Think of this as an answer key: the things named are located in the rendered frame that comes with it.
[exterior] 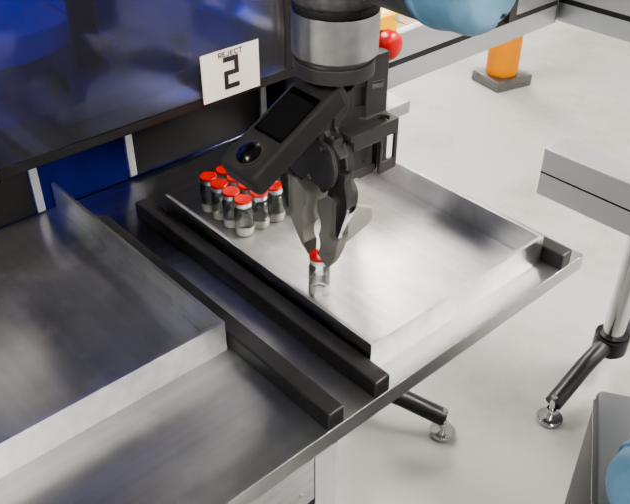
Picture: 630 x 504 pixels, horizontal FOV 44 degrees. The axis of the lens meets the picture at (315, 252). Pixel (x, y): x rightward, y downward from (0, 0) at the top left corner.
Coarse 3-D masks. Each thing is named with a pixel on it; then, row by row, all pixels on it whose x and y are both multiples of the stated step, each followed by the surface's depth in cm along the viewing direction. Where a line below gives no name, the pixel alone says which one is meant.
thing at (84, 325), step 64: (64, 192) 92; (0, 256) 87; (64, 256) 87; (128, 256) 84; (0, 320) 78; (64, 320) 78; (128, 320) 78; (192, 320) 78; (0, 384) 71; (64, 384) 71; (128, 384) 68; (0, 448) 62
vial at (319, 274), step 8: (312, 264) 79; (320, 264) 79; (312, 272) 80; (320, 272) 80; (328, 272) 80; (312, 280) 80; (320, 280) 80; (328, 280) 81; (312, 288) 81; (320, 288) 81; (328, 288) 81
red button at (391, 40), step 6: (384, 30) 107; (390, 30) 107; (384, 36) 106; (390, 36) 106; (396, 36) 106; (384, 42) 106; (390, 42) 106; (396, 42) 107; (402, 42) 108; (384, 48) 106; (390, 48) 106; (396, 48) 107; (390, 54) 107; (396, 54) 108
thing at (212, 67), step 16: (240, 48) 93; (256, 48) 95; (208, 64) 91; (224, 64) 93; (240, 64) 95; (256, 64) 96; (208, 80) 92; (240, 80) 96; (256, 80) 97; (208, 96) 93; (224, 96) 95
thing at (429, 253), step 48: (384, 192) 98; (432, 192) 95; (240, 240) 90; (288, 240) 90; (384, 240) 90; (432, 240) 90; (480, 240) 90; (528, 240) 86; (288, 288) 78; (336, 288) 83; (384, 288) 83; (432, 288) 83; (480, 288) 80; (384, 336) 72
